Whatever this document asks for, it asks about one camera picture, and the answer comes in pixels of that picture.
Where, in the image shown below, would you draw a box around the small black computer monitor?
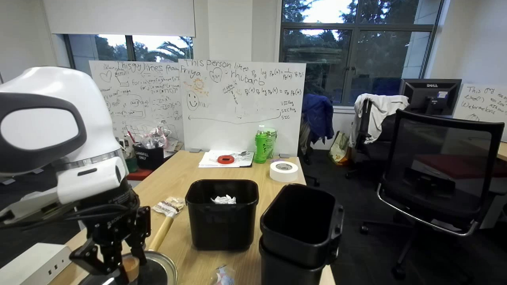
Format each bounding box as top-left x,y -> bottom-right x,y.
402,77 -> 462,117

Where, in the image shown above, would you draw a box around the white window blind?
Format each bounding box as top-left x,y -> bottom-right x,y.
42,0 -> 196,38

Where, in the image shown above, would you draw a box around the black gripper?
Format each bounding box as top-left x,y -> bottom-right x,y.
69,185 -> 152,285

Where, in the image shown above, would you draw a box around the clear plastic bag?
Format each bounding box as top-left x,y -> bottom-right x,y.
212,264 -> 236,285

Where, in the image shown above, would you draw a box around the black mesh office chair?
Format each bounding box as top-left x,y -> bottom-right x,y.
359,107 -> 505,281

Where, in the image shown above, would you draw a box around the white power box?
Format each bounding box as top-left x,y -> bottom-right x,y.
0,240 -> 88,285

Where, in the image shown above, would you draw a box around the blue jacket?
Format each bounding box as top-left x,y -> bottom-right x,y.
301,93 -> 336,142

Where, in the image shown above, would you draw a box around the empty black plastic bin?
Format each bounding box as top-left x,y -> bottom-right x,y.
258,234 -> 339,285
259,182 -> 345,269

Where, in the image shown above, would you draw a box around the black bin holding white paper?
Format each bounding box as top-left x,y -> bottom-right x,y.
183,177 -> 259,251

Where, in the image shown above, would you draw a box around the white plate with red item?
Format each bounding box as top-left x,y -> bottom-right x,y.
198,148 -> 255,169

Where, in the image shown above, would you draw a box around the large whiteboard with smiley drawing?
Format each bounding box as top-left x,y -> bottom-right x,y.
179,58 -> 307,156

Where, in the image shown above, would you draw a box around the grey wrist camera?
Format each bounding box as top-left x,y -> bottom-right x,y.
0,186 -> 60,228

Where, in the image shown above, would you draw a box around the whiteboard behind small monitor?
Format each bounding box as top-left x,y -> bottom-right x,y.
453,82 -> 507,140

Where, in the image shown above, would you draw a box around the yellowish bag on floor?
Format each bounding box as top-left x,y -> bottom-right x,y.
329,129 -> 351,164

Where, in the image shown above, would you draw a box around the crumpled clear plastic bags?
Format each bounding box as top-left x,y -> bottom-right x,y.
123,120 -> 180,152

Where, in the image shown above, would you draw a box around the whiteboard with dense writing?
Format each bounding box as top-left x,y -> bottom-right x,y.
87,58 -> 185,140

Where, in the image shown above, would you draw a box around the white cloth on chair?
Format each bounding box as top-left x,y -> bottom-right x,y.
353,91 -> 410,145

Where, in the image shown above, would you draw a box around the black chair holding cloth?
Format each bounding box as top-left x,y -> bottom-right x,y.
353,96 -> 399,164

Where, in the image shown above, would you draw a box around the crumpled white paper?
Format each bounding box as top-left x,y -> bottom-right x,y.
210,193 -> 237,205

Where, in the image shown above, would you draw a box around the white cabinet with red top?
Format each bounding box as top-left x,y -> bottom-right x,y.
125,166 -> 155,183

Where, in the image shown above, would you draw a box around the white tape roll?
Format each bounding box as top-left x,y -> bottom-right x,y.
267,159 -> 301,183

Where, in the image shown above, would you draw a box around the silver pan with wooden handle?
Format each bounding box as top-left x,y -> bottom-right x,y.
103,250 -> 179,285

